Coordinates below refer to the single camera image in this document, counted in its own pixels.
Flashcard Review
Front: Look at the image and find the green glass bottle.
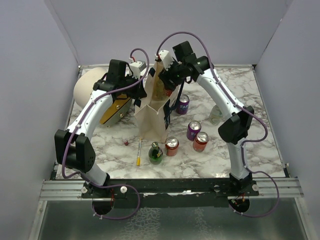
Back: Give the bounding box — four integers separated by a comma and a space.
148, 142, 164, 165

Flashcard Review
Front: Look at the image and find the purple cable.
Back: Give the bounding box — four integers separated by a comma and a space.
60, 48, 151, 221
155, 31, 281, 218

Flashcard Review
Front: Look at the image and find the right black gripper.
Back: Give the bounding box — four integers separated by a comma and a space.
157, 57, 185, 91

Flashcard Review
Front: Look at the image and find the cream canvas tote bag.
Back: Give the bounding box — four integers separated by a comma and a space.
134, 62, 181, 143

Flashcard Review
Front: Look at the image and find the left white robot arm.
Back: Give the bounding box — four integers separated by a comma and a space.
54, 59, 150, 198

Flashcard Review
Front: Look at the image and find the purple soda can rear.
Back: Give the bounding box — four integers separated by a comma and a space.
176, 94, 190, 115

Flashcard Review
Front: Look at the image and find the clear glass bottle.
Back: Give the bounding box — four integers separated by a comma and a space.
209, 105, 224, 125
153, 79, 166, 101

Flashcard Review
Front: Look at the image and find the red soda can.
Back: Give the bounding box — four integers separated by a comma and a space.
192, 131, 209, 152
165, 136, 179, 157

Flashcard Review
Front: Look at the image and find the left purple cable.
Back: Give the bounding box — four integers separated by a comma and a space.
60, 48, 151, 221

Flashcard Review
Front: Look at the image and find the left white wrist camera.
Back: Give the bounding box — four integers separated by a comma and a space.
129, 60, 147, 79

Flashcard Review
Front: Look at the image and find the red cola can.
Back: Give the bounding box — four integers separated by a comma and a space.
164, 89, 173, 97

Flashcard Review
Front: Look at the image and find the red soda can front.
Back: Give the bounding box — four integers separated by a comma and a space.
165, 136, 179, 157

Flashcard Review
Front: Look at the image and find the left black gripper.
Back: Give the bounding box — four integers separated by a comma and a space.
120, 73, 147, 100

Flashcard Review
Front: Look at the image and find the red soda can right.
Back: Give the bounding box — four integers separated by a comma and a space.
192, 131, 209, 152

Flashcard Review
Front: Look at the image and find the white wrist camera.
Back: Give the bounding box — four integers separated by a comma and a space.
155, 50, 175, 71
129, 60, 147, 79

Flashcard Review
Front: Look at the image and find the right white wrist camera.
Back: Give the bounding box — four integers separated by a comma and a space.
155, 50, 175, 71

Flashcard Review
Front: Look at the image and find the purple soda can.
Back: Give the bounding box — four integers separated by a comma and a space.
186, 120, 202, 141
176, 94, 190, 115

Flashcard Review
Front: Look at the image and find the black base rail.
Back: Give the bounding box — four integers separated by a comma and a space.
81, 178, 259, 209

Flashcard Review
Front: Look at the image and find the yellow white marker pen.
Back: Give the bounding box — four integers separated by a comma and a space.
136, 138, 142, 166

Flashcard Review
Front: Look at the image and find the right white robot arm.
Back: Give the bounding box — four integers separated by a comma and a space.
156, 41, 254, 196

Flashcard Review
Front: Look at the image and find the purple soda can front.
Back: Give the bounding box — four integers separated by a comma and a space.
186, 120, 202, 141

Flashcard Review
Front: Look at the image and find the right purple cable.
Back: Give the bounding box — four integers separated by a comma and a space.
155, 31, 281, 218

